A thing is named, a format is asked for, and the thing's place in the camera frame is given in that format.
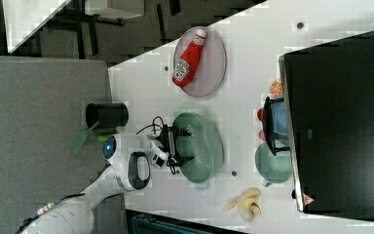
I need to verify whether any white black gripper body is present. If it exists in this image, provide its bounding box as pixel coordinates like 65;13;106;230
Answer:
151;124;175;169

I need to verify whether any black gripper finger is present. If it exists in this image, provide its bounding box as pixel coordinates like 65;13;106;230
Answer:
173;157;193;167
174;128;192;137

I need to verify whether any green perforated strainer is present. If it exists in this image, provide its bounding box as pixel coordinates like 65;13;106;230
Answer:
172;112;224;191

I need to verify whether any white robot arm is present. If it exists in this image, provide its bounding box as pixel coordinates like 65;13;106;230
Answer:
16;125;190;234

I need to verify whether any red ketchup bottle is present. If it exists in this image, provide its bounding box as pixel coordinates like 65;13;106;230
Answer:
172;29;207;88

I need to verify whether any grey round plate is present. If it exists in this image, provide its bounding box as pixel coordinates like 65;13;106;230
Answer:
173;26;227;98

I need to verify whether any black cylinder holder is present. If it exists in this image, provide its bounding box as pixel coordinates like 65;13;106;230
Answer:
85;102;129;129

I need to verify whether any peeled banana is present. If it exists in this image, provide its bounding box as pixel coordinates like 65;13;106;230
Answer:
223;187;261;222

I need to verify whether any red toy lower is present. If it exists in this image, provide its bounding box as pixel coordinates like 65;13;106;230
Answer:
258;130;266;141

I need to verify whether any red toy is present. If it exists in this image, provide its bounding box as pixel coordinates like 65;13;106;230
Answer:
257;108;264;122
258;130;266;141

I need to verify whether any green brush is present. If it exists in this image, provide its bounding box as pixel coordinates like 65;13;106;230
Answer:
70;122;110;155

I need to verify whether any red toy upper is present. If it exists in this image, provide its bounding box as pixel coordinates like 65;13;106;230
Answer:
257;108;264;122

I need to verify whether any green mug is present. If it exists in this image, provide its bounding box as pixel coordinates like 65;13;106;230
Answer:
254;142;293;187

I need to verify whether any blue bowl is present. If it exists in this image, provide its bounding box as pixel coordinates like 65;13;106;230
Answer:
271;99;287;136

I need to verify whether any orange slice toy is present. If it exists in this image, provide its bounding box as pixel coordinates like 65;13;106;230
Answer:
269;81;282;98

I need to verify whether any black toaster oven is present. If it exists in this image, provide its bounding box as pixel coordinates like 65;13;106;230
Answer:
263;30;374;222

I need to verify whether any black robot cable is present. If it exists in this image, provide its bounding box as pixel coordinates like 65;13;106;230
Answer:
135;115;166;137

